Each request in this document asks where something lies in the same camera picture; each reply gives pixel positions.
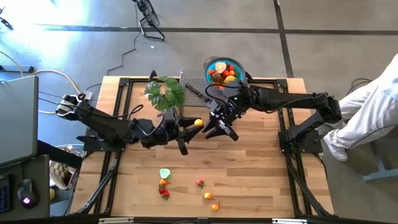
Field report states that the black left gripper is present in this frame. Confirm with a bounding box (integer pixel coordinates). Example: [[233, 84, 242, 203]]
[[162, 107, 205, 156]]

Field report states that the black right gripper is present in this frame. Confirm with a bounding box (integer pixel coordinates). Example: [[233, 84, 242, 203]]
[[201, 98, 242, 142]]

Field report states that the black kitchen knife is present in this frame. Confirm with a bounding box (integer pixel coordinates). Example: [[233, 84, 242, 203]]
[[185, 83, 212, 105]]

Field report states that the blue grey collapsible colander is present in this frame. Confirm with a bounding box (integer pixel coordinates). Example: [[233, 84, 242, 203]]
[[203, 56, 249, 94]]

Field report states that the green plant in white pot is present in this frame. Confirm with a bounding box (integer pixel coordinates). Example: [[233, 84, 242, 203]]
[[144, 76, 187, 113]]

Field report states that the grey perforated metal shelf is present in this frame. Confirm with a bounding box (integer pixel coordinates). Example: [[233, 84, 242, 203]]
[[179, 69, 243, 108]]

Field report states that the black floor fan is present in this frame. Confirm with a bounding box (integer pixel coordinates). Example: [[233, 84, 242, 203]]
[[132, 0, 166, 42]]

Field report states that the checkered bag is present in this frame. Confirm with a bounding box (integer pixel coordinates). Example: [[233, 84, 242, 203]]
[[49, 160, 80, 190]]

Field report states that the black desk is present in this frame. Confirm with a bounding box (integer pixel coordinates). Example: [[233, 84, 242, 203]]
[[0, 139, 84, 218]]

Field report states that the person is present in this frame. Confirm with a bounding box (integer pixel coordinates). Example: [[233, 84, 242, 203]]
[[323, 52, 398, 162]]

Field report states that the black computer mouse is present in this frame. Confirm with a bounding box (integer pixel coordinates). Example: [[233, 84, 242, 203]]
[[17, 179, 40, 208]]

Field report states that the black keyboard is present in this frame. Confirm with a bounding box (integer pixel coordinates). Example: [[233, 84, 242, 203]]
[[0, 175, 14, 215]]

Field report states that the black stand foot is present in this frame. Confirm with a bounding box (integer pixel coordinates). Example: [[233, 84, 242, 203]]
[[0, 17, 15, 31]]

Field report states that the black fan cable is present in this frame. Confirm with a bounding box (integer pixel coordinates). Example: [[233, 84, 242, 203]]
[[106, 30, 141, 77]]

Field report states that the silver bracket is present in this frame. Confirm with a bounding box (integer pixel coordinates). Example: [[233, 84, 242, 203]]
[[98, 217, 135, 224], [272, 218, 308, 224]]

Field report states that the yellow cable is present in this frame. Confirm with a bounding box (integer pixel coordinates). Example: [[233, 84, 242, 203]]
[[0, 49, 85, 114]]

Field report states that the grey metal table frame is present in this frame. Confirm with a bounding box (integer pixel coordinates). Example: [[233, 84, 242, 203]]
[[362, 133, 398, 183]]

